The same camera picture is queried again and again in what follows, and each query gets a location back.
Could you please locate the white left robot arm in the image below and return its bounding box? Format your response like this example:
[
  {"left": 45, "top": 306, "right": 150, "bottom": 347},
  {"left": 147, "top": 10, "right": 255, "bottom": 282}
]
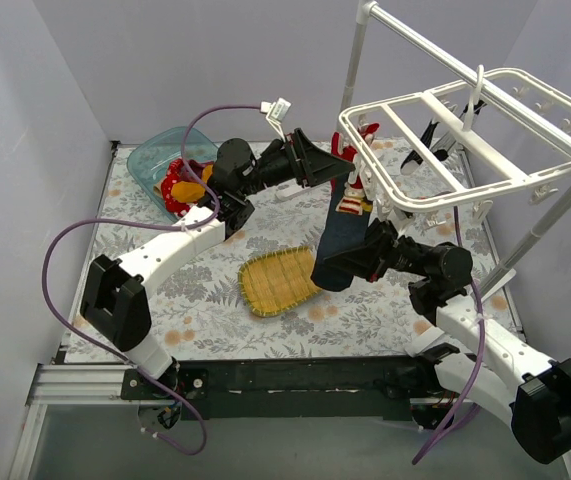
[{"left": 80, "top": 129, "right": 355, "bottom": 400}]

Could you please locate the mustard yellow sock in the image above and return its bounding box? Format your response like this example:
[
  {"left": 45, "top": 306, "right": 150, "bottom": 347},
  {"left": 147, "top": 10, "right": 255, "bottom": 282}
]
[
  {"left": 201, "top": 164, "right": 214, "bottom": 183},
  {"left": 170, "top": 181, "right": 206, "bottom": 204}
]

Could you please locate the woven bamboo tray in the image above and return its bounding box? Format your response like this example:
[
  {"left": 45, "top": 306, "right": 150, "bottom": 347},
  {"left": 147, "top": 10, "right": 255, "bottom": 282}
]
[{"left": 238, "top": 246, "right": 321, "bottom": 318}]

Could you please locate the black white striped sock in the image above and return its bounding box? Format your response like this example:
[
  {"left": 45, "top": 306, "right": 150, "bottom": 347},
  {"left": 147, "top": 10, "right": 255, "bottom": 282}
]
[{"left": 399, "top": 119, "right": 439, "bottom": 176}]

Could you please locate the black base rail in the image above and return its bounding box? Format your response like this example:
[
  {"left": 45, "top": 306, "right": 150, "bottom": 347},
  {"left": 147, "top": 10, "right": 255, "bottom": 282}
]
[{"left": 120, "top": 356, "right": 456, "bottom": 421}]

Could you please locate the red sock with white pattern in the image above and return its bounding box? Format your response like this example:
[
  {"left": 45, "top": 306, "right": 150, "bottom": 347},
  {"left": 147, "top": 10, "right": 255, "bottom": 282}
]
[{"left": 160, "top": 158, "right": 189, "bottom": 217}]

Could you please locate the beige striped sock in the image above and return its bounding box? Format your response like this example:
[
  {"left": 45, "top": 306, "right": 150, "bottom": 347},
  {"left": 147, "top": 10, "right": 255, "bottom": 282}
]
[{"left": 153, "top": 182, "right": 164, "bottom": 200}]

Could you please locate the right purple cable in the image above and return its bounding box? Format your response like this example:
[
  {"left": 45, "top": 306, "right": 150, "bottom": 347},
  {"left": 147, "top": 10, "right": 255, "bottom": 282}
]
[{"left": 412, "top": 204, "right": 486, "bottom": 466}]

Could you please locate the teal transparent plastic basin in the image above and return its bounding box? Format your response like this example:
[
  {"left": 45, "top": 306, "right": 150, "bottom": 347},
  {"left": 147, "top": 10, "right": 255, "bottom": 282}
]
[{"left": 126, "top": 125, "right": 221, "bottom": 224}]

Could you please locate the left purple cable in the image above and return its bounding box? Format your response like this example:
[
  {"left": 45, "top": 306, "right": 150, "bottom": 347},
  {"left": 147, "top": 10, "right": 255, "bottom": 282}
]
[{"left": 42, "top": 102, "right": 276, "bottom": 456}]

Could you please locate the maroon purple striped sock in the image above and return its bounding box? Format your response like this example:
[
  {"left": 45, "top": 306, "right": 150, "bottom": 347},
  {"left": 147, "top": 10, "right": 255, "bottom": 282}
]
[{"left": 180, "top": 160, "right": 214, "bottom": 181}]

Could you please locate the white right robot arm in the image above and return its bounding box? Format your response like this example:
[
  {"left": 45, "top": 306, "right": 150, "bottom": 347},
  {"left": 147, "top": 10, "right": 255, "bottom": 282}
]
[{"left": 323, "top": 220, "right": 571, "bottom": 464}]

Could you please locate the white clip sock hanger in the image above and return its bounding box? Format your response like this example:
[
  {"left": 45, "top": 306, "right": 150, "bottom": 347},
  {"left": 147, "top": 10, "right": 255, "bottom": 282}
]
[{"left": 338, "top": 68, "right": 571, "bottom": 228}]

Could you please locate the white drying rack stand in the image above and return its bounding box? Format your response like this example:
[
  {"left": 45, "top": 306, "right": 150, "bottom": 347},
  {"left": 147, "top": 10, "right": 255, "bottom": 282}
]
[{"left": 337, "top": 1, "right": 571, "bottom": 294}]

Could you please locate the red white striped sock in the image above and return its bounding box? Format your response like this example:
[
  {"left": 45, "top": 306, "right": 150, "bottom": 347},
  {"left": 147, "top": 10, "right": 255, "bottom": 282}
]
[{"left": 358, "top": 123, "right": 380, "bottom": 146}]

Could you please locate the purple cable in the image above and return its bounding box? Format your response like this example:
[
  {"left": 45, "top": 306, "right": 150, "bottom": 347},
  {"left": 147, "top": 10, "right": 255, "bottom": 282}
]
[
  {"left": 42, "top": 102, "right": 276, "bottom": 456},
  {"left": 412, "top": 204, "right": 486, "bottom": 466}
]

